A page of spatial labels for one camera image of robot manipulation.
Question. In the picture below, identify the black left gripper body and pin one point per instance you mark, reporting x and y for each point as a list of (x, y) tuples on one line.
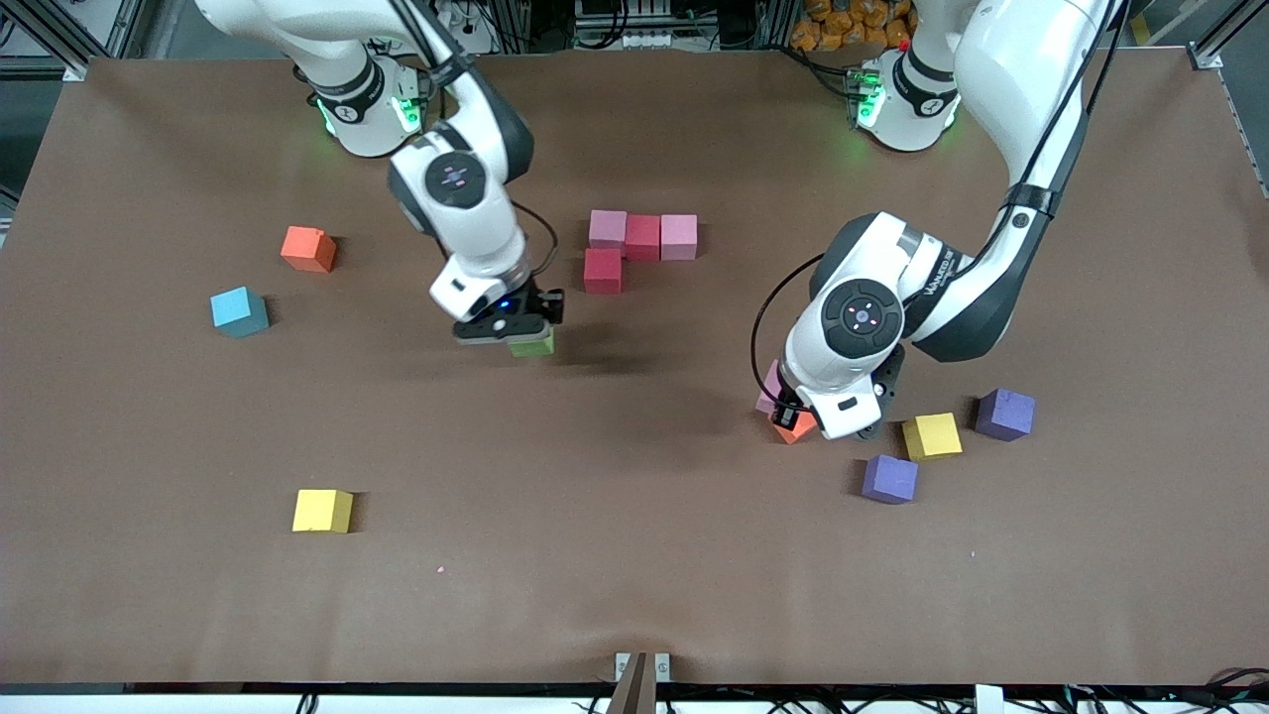
[(788, 408)]

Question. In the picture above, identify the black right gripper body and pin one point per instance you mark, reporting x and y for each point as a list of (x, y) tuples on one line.
[(544, 303)]

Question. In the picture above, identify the pink foam block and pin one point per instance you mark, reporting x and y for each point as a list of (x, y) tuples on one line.
[(679, 238), (768, 389), (608, 228)]

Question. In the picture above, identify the green foam block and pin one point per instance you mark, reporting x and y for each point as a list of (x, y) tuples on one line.
[(535, 346)]

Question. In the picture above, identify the red foam block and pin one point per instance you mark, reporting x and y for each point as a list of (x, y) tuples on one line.
[(643, 238), (603, 272)]

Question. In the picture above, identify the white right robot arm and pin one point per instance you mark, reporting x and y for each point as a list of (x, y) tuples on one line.
[(476, 223)]

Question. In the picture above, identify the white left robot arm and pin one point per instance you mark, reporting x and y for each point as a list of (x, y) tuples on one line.
[(1001, 59)]

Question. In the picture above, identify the orange foam block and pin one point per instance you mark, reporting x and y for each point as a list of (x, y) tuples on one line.
[(798, 433), (307, 250)]

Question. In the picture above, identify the purple foam block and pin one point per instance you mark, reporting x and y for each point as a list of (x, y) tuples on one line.
[(889, 480), (1005, 415)]

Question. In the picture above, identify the yellow foam block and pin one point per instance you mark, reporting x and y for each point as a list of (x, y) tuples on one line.
[(932, 436), (321, 512)]

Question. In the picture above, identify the brown table mat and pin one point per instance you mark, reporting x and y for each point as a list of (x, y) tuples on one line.
[(634, 595)]

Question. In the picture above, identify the white power strip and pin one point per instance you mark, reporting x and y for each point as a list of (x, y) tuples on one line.
[(644, 40)]

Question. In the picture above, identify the blue foam block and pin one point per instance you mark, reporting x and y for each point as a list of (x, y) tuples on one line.
[(238, 312)]

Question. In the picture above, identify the black equipment rack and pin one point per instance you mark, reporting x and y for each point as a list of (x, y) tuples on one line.
[(734, 20)]

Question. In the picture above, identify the bag of orange objects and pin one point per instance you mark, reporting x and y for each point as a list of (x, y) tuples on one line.
[(843, 25)]

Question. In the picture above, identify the aluminium frame profile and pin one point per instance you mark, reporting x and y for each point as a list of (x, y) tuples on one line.
[(50, 40), (1205, 55)]

